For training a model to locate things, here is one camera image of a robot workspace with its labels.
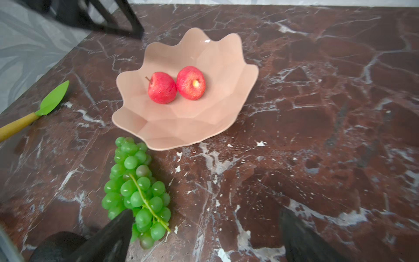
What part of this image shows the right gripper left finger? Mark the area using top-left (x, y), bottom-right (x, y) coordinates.
top-left (67, 210), bottom-right (134, 262)

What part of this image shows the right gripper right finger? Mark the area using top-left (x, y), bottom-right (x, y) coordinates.
top-left (280, 208), bottom-right (347, 262)

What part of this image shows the dark fake avocado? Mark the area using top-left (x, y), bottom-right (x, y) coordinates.
top-left (29, 231), bottom-right (87, 262)

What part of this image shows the green fake grape bunch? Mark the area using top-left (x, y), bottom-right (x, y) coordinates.
top-left (101, 137), bottom-right (171, 250)

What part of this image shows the red fake apple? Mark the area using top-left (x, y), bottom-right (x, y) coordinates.
top-left (146, 72), bottom-right (177, 104)
top-left (176, 66), bottom-right (206, 100)

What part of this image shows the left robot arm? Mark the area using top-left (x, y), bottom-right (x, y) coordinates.
top-left (17, 0), bottom-right (145, 40)

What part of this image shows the pink scalloped fruit bowl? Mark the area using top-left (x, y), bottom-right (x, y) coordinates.
top-left (111, 27), bottom-right (260, 151)

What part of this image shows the green spatula yellow handle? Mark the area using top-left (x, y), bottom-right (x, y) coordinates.
top-left (0, 80), bottom-right (70, 143)

